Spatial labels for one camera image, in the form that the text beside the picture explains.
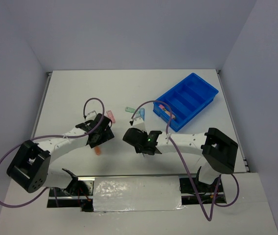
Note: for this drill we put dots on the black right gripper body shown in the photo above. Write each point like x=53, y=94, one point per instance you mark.
x=140, y=130

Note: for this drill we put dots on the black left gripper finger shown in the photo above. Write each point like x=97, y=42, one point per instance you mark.
x=94, y=140
x=106, y=135

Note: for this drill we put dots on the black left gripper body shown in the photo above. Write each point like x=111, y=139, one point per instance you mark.
x=101, y=131

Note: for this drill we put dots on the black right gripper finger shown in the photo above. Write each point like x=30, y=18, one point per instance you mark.
x=152, y=150
x=139, y=148

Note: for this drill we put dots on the orange pink marker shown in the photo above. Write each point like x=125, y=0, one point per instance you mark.
x=167, y=112

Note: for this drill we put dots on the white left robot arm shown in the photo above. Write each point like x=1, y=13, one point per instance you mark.
x=30, y=168

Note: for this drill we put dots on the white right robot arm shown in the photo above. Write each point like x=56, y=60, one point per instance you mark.
x=218, y=149

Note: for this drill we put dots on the orange highlighter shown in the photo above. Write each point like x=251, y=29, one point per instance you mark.
x=97, y=150

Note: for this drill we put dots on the pink correction tape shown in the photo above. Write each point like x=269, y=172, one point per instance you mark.
x=111, y=116

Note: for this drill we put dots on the green correction tape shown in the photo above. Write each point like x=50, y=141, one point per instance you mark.
x=129, y=109

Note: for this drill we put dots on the blue correction tape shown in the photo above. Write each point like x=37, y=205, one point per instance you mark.
x=142, y=113

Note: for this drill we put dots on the silver taped front panel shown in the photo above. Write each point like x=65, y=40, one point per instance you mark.
x=136, y=194

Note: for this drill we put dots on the blue divided plastic tray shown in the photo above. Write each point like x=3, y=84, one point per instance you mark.
x=187, y=98

